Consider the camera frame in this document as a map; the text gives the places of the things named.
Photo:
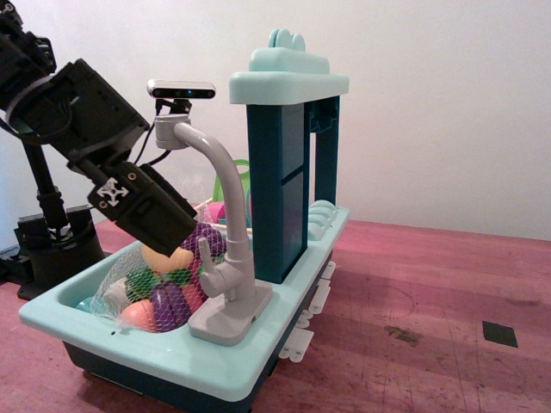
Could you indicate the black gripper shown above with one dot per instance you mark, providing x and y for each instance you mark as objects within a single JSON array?
[{"x": 84, "y": 118}]

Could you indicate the grey faucet lever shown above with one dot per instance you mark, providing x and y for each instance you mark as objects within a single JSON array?
[{"x": 207, "y": 261}]

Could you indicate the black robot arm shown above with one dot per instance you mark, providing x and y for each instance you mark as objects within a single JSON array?
[{"x": 26, "y": 59}]

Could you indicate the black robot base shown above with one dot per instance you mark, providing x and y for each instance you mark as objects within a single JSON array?
[{"x": 53, "y": 245}]

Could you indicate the green toy basket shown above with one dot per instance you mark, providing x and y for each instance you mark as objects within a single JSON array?
[{"x": 243, "y": 168}]

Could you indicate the pink toy cup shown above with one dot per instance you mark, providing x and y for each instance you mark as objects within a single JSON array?
[{"x": 217, "y": 212}]

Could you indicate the mesh bag of toy food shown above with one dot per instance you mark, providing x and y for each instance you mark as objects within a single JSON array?
[{"x": 149, "y": 291}]

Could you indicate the grey toy faucet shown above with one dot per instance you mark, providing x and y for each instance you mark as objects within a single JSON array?
[{"x": 235, "y": 297}]

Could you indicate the toy sink unit teal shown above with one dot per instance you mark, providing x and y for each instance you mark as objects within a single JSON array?
[{"x": 292, "y": 102}]

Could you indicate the black tape square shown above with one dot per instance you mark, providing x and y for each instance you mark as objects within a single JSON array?
[{"x": 500, "y": 334}]

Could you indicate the silver depth camera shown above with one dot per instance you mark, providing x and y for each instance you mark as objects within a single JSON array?
[{"x": 177, "y": 95}]

